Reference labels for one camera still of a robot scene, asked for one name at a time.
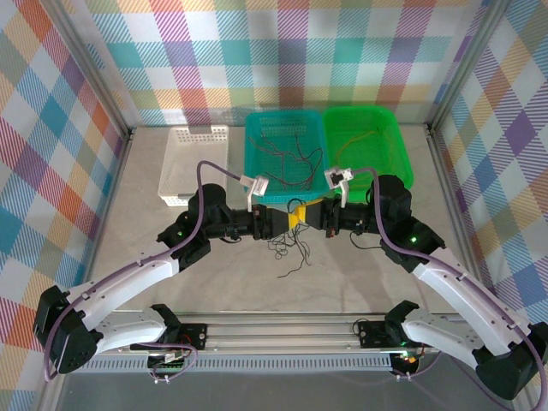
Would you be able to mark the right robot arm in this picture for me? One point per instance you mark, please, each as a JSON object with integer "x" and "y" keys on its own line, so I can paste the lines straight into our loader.
{"x": 471, "y": 299}

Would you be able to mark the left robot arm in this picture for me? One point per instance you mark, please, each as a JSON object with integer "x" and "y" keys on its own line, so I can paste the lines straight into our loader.
{"x": 128, "y": 278}

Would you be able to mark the aluminium mounting rail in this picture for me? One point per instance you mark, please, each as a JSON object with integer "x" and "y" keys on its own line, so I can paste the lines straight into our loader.
{"x": 278, "y": 331}

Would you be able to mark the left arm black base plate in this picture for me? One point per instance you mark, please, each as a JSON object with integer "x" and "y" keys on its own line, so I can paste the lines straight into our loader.
{"x": 197, "y": 336}

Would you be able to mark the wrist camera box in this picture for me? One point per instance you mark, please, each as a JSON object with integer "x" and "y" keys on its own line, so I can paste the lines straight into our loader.
{"x": 257, "y": 186}
{"x": 338, "y": 177}

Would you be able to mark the aluminium side rail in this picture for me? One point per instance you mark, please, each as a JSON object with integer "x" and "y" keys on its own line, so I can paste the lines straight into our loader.
{"x": 436, "y": 150}
{"x": 117, "y": 171}

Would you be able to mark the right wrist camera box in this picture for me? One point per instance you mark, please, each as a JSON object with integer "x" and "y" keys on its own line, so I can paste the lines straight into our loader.
{"x": 338, "y": 177}

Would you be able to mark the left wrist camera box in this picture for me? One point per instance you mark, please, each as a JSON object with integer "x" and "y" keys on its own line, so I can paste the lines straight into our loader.
{"x": 257, "y": 186}

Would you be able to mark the teal plastic basket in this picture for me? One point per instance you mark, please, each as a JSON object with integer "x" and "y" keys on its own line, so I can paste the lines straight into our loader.
{"x": 278, "y": 128}

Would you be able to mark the aluminium frame post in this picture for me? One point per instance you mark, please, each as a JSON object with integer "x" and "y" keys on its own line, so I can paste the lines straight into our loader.
{"x": 466, "y": 64}
{"x": 92, "y": 64}

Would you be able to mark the white perforated plastic basket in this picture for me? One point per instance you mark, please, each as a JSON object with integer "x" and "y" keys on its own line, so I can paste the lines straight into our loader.
{"x": 192, "y": 158}

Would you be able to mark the green plastic basket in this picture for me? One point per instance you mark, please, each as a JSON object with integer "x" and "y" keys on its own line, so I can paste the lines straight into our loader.
{"x": 368, "y": 154}

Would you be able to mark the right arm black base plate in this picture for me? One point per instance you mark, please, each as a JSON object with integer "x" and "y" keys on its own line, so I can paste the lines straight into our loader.
{"x": 372, "y": 334}

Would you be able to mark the small electronics board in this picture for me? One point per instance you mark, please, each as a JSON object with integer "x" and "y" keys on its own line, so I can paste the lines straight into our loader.
{"x": 169, "y": 364}
{"x": 406, "y": 361}

